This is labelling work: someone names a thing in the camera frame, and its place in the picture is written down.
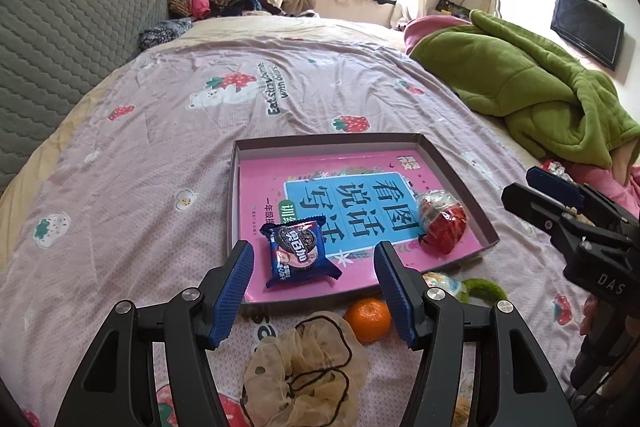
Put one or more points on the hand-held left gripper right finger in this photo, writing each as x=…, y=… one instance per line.
x=392, y=287

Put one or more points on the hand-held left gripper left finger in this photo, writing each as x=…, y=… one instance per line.
x=235, y=287

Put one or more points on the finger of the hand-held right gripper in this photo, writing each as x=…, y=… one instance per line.
x=535, y=204
x=552, y=181

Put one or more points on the blue cookie packet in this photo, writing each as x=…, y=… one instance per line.
x=297, y=254

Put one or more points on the purple shallow cardboard tray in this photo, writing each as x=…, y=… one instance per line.
x=234, y=207

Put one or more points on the beige mesh hair scrunchie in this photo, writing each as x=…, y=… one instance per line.
x=285, y=357

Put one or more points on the person's right hand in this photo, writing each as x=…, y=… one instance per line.
x=591, y=319

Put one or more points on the small red white packet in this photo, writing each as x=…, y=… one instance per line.
x=556, y=169

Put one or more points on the orange tangerine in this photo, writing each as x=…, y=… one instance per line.
x=367, y=319

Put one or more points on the pink blanket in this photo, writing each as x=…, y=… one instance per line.
x=610, y=182
x=430, y=29

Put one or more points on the red and silver snack packet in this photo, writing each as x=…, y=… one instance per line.
x=445, y=224

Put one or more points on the green fuzzy scrunchie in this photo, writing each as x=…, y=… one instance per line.
x=487, y=288

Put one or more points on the pink children's book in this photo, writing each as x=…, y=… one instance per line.
x=270, y=187

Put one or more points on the green fleece blanket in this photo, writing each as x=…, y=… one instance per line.
x=515, y=72

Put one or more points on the strawberry printed pink bedspread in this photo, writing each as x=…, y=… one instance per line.
x=150, y=147

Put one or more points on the black box with yellow print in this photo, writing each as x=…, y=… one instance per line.
x=452, y=7

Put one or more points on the dark patterned pillow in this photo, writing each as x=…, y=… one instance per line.
x=162, y=34

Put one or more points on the grey quilted headboard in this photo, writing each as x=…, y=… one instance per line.
x=60, y=37

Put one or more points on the black wall television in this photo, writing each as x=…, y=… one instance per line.
x=587, y=27

